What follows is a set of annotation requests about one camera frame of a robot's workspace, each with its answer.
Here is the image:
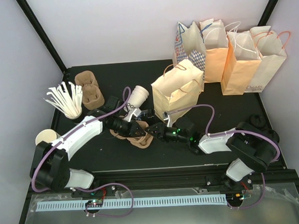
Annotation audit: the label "cream paper bag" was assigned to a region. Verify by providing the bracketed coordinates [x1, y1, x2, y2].
[152, 59, 204, 123]

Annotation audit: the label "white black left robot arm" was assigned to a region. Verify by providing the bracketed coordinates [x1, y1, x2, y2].
[30, 99, 146, 196]

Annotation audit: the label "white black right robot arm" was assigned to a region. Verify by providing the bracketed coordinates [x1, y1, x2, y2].
[145, 117, 280, 191]

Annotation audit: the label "black paper cup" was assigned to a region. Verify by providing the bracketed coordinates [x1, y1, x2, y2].
[138, 109, 155, 124]

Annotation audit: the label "brown pulp cup carrier stack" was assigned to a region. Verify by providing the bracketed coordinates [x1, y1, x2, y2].
[75, 70, 105, 110]

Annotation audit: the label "white cup of straws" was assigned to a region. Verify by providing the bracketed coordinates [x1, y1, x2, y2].
[44, 81, 83, 120]

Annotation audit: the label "kraft paper cup stack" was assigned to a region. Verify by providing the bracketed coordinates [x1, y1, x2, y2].
[35, 129, 60, 145]

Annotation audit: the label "blue patterned paper bag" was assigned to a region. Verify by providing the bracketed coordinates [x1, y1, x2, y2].
[173, 21, 206, 71]

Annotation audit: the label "black cup lids stack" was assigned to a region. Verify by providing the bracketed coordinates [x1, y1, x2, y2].
[248, 114, 280, 143]

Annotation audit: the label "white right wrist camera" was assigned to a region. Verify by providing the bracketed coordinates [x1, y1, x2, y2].
[162, 111, 173, 128]

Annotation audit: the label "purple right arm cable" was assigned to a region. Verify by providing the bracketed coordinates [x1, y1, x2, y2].
[173, 99, 281, 168]

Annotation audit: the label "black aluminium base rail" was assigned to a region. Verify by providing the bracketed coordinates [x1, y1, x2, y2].
[28, 158, 299, 204]

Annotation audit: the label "light blue cable duct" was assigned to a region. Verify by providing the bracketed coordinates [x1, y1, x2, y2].
[35, 194, 227, 212]

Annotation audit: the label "orange paper bag white handles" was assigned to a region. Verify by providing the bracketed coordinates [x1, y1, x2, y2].
[221, 21, 261, 96]

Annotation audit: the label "orange paper bag blue handles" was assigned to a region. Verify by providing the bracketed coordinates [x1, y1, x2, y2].
[199, 18, 229, 83]

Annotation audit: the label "beige paper bag orange handles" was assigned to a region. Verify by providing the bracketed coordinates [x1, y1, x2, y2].
[245, 25, 291, 93]

